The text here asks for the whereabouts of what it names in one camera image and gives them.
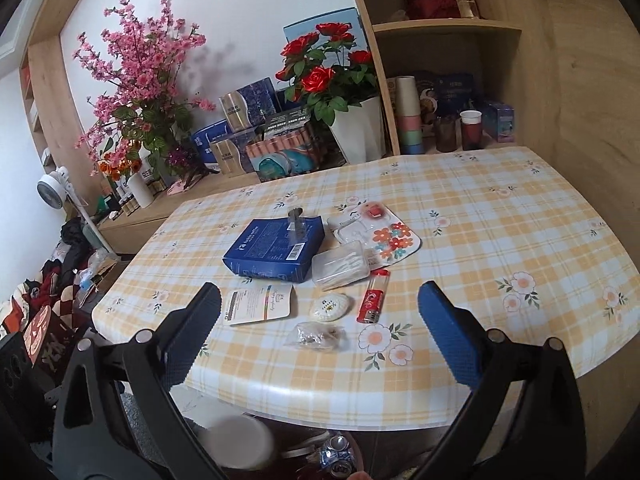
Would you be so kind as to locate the blue cardboard box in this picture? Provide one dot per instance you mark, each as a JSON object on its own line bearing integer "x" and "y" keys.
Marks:
{"x": 265, "y": 250}

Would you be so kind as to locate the small clear plastic bag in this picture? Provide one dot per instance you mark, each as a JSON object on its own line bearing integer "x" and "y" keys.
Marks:
{"x": 315, "y": 336}

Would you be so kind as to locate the stack of pastel cups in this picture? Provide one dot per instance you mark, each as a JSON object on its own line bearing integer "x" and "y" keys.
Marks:
{"x": 409, "y": 120}

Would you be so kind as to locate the crushed metal drink can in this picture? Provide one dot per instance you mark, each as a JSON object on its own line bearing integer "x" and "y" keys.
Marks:
{"x": 337, "y": 447}

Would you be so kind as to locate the small grey metal clip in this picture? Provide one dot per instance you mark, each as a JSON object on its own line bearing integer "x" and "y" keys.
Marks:
{"x": 295, "y": 217}

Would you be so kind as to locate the black mini tripod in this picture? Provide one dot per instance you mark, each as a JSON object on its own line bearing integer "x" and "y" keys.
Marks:
{"x": 192, "y": 178}

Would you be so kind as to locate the purple flower bunch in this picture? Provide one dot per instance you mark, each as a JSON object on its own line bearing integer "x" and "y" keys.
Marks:
{"x": 179, "y": 157}

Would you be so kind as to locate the gold navy gift box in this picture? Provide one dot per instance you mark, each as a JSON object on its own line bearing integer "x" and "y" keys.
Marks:
{"x": 232, "y": 152}
{"x": 250, "y": 102}

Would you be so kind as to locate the white vase with orange flowers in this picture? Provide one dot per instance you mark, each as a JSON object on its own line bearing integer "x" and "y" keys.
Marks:
{"x": 141, "y": 192}

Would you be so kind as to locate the red lighter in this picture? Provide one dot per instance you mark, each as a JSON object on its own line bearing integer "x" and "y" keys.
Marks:
{"x": 372, "y": 300}

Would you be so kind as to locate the red printed round cushion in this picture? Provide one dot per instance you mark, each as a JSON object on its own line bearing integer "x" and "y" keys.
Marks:
{"x": 40, "y": 335}

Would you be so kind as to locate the blue white tissue pack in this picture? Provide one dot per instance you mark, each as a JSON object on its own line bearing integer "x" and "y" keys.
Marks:
{"x": 207, "y": 142}

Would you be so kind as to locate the low wooden cabinet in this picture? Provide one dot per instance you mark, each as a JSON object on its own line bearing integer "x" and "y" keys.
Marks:
{"x": 130, "y": 230}

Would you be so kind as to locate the white paper card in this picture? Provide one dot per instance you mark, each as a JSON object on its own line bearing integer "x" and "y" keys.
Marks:
{"x": 260, "y": 305}

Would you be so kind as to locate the teal printed pastel pack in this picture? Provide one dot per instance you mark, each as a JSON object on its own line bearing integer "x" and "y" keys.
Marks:
{"x": 282, "y": 160}

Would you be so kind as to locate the white round object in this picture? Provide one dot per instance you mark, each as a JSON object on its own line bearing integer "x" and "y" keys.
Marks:
{"x": 235, "y": 440}

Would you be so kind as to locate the pile of clothes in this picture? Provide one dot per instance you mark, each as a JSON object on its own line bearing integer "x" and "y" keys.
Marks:
{"x": 55, "y": 280}

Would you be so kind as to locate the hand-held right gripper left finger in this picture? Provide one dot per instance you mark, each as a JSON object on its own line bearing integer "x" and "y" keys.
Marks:
{"x": 195, "y": 335}

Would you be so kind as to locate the round white soap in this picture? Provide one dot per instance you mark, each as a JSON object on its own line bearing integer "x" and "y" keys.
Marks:
{"x": 330, "y": 307}

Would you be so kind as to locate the pink cloth item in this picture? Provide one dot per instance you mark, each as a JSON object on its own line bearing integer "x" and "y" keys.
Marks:
{"x": 176, "y": 189}

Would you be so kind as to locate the navy printed box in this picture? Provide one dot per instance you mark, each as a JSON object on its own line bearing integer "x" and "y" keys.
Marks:
{"x": 452, "y": 92}

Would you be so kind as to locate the dark tumbler with white cup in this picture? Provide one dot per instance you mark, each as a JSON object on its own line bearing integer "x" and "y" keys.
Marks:
{"x": 471, "y": 132}

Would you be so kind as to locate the black labelled box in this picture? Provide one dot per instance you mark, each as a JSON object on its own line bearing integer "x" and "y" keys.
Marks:
{"x": 287, "y": 121}

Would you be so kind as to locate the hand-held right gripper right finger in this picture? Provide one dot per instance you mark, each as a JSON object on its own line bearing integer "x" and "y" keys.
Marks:
{"x": 447, "y": 335}

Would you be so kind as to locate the dark brown glass tumbler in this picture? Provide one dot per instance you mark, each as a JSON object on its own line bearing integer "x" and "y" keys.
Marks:
{"x": 446, "y": 135}

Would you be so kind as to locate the row of small amber bottles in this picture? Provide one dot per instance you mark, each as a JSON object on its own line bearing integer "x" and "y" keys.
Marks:
{"x": 129, "y": 205}

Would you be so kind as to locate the small blue printed box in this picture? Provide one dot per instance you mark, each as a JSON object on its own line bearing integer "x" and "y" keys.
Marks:
{"x": 499, "y": 122}

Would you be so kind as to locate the large light blue box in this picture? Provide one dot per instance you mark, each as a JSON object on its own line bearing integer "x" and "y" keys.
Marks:
{"x": 300, "y": 27}

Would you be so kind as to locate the wooden shelf unit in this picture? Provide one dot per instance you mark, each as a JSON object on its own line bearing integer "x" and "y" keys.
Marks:
{"x": 440, "y": 26}

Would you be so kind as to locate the pink blossom arrangement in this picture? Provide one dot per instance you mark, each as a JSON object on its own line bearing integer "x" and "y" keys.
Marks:
{"x": 140, "y": 70}

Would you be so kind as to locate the clear floral plastic package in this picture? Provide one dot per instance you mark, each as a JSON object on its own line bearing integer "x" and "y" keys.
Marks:
{"x": 395, "y": 242}

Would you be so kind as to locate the clear cotton swab box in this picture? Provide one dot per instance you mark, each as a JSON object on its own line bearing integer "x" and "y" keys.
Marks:
{"x": 340, "y": 267}

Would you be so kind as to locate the red roses in white pot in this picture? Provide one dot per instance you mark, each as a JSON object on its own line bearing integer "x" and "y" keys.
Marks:
{"x": 357, "y": 132}

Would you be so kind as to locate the clear perfume bottle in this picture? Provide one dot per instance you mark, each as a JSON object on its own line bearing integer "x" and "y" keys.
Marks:
{"x": 466, "y": 6}

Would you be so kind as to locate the white desk fan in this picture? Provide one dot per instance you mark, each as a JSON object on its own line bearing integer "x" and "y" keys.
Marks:
{"x": 50, "y": 190}

